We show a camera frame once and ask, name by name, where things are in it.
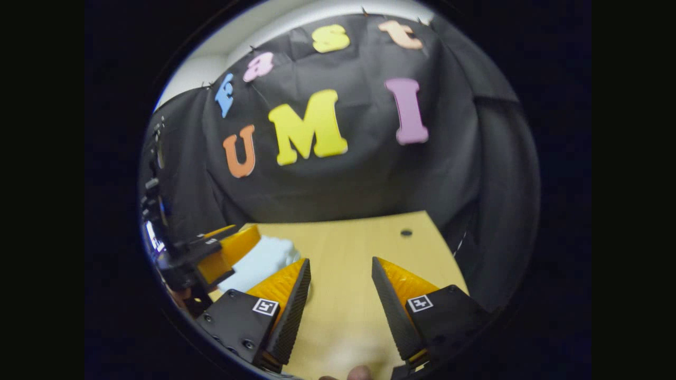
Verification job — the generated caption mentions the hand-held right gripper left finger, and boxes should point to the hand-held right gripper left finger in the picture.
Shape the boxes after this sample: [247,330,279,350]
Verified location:
[196,258,312,374]

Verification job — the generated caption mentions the black equipment stand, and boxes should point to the black equipment stand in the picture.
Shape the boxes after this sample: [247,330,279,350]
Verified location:
[140,116,170,220]

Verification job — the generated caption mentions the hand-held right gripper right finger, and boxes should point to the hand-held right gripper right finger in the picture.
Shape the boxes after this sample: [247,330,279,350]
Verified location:
[371,256,492,378]

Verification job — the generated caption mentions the computer monitor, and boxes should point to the computer monitor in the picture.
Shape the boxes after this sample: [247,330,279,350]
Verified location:
[145,219,166,254]

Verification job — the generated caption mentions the light blue suitcase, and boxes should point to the light blue suitcase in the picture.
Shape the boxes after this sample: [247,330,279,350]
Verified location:
[218,235,302,295]

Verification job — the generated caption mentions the black backdrop cloth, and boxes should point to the black backdrop cloth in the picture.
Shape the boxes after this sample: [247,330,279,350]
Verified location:
[140,13,542,312]

